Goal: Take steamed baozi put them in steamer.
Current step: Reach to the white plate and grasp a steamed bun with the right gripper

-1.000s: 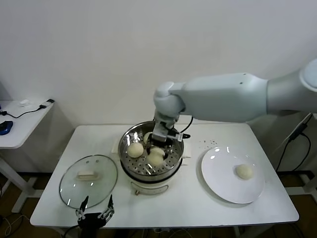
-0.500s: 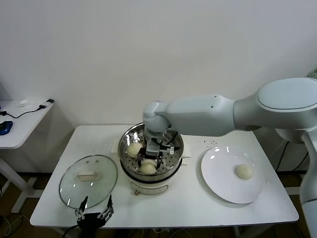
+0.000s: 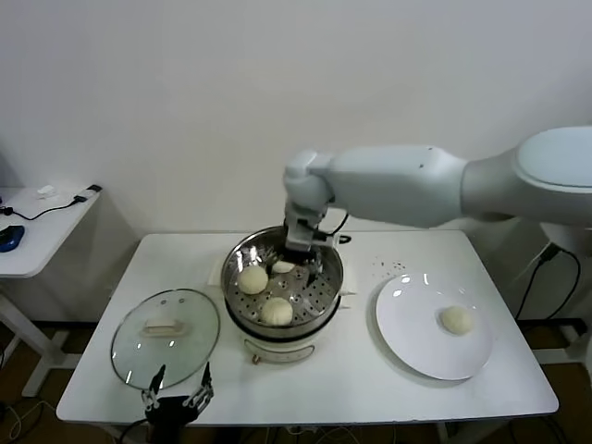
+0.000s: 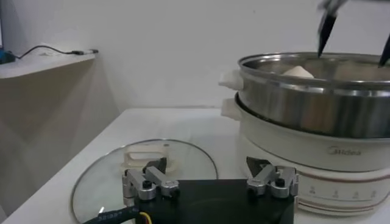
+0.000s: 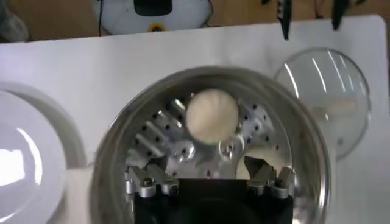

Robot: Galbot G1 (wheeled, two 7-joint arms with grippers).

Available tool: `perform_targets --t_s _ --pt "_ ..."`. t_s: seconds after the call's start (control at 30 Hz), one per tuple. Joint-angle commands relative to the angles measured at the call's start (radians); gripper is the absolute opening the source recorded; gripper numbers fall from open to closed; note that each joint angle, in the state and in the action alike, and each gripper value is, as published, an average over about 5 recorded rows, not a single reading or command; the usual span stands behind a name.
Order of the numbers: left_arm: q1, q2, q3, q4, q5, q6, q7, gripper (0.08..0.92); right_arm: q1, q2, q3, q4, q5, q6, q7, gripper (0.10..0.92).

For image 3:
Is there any stainless steel steamer basket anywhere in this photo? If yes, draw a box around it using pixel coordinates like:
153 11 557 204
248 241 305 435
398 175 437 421
206 226 358 337

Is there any blue computer mouse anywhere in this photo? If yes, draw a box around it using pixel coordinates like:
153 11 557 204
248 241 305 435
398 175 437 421
0 225 24 253

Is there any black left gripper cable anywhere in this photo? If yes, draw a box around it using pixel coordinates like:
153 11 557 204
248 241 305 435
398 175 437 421
121 417 150 443

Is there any round glass pot lid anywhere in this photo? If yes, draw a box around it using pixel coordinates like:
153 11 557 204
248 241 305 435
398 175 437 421
109 289 221 390

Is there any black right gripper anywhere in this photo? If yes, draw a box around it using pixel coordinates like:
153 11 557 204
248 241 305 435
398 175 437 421
264 248 325 284

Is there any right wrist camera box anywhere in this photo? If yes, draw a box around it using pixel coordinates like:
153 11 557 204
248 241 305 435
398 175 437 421
284 215 352 253

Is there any white side table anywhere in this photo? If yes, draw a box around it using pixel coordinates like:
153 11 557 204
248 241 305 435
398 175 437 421
0 186 102 399

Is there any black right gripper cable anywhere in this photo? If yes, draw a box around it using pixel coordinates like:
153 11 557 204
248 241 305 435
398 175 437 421
323 210 351 237

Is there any black cable with plug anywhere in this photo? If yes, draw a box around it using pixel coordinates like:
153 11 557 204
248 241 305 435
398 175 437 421
0 184 102 222

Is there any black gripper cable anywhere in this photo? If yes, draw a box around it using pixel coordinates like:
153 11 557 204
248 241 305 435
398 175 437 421
323 210 351 237
121 417 150 443

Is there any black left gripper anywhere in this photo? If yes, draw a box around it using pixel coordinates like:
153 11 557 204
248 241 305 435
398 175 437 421
141 362 215 444

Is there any white round plate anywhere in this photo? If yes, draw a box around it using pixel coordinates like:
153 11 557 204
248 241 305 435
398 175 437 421
374 272 495 381

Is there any black power cable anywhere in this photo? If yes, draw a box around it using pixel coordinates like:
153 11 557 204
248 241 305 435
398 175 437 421
514 242 583 321

